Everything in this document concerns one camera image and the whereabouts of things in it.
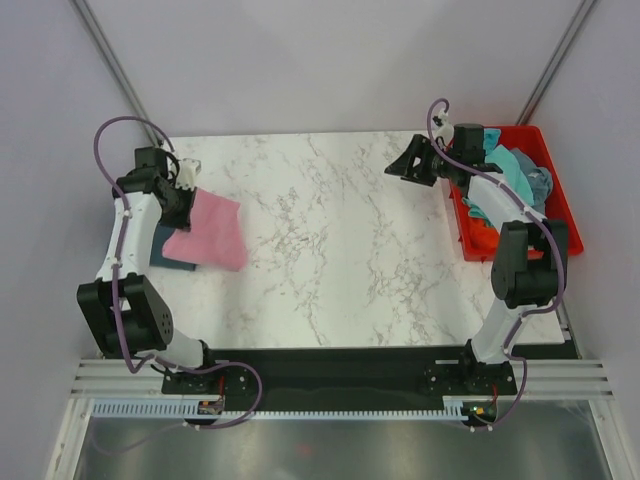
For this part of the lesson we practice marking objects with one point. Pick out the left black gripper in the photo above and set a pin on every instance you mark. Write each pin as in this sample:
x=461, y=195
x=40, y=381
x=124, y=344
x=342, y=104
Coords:
x=182, y=222

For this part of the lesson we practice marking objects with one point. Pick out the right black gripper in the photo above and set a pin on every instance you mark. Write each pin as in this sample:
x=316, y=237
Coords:
x=421, y=148

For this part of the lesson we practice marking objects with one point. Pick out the pink t shirt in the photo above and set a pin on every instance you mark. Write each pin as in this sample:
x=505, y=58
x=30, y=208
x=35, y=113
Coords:
x=216, y=238

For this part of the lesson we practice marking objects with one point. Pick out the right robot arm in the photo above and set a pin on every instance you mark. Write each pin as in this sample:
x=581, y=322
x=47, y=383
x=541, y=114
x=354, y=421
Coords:
x=528, y=274

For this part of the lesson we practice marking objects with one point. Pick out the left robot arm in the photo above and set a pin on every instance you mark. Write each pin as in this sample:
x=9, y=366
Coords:
x=127, y=316

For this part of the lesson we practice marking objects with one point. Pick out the teal t shirt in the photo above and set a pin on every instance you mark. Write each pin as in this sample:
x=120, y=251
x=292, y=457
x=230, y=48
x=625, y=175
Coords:
x=508, y=163

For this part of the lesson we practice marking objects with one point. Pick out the red plastic bin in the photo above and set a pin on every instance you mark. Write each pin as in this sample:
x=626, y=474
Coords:
x=529, y=140

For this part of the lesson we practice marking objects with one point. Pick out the orange garment in bin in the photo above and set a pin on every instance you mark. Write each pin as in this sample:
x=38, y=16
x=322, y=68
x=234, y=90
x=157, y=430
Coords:
x=482, y=235

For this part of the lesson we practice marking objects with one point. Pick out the grey blue t shirt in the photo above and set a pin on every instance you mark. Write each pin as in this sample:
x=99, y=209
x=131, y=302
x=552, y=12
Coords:
x=540, y=180

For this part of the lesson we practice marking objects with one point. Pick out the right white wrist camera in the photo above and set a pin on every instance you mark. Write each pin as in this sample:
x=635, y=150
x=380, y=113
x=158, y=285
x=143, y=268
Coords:
x=444, y=131

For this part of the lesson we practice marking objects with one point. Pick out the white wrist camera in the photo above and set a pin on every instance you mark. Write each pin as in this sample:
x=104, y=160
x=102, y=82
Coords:
x=444, y=131
x=189, y=170

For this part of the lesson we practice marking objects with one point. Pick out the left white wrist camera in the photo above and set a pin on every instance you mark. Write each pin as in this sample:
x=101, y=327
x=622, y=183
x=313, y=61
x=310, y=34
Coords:
x=189, y=170

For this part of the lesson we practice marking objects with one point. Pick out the aluminium frame rail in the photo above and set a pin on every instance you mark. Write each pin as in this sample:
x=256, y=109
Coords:
x=537, y=379

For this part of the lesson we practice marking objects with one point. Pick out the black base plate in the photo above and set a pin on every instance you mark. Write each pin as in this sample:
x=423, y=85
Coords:
x=247, y=357

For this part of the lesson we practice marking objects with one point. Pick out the left corner aluminium post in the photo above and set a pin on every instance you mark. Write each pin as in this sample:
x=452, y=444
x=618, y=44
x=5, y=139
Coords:
x=91, y=24

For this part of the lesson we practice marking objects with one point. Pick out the corner aluminium post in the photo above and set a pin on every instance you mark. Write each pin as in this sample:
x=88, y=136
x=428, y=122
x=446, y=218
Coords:
x=574, y=28
x=91, y=24

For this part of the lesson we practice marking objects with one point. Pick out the right corner aluminium post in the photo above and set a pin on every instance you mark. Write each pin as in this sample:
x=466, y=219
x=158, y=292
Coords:
x=574, y=28

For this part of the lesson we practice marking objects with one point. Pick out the white slotted cable duct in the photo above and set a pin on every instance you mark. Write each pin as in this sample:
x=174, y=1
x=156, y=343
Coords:
x=204, y=409

